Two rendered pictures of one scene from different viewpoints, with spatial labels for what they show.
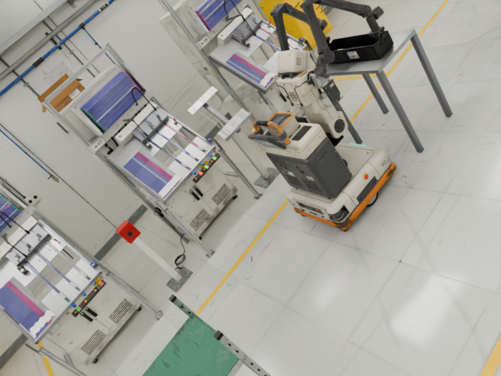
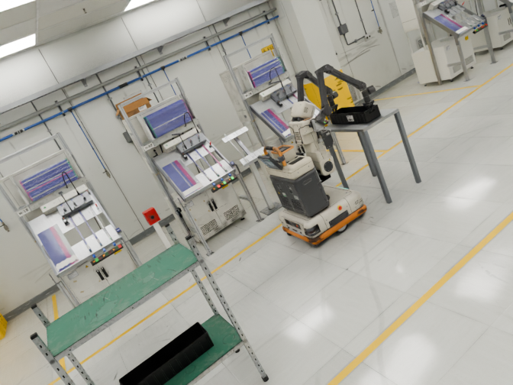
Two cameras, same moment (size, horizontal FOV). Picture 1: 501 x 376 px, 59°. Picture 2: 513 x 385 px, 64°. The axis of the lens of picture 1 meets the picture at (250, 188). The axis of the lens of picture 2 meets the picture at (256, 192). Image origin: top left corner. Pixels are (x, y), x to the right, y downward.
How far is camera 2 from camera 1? 95 cm
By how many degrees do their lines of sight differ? 11
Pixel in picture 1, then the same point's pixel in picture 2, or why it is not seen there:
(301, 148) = (292, 169)
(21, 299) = (57, 241)
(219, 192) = (230, 210)
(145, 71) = (200, 112)
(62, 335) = (77, 283)
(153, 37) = (214, 89)
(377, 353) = (308, 323)
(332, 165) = (314, 191)
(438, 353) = (350, 326)
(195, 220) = (206, 226)
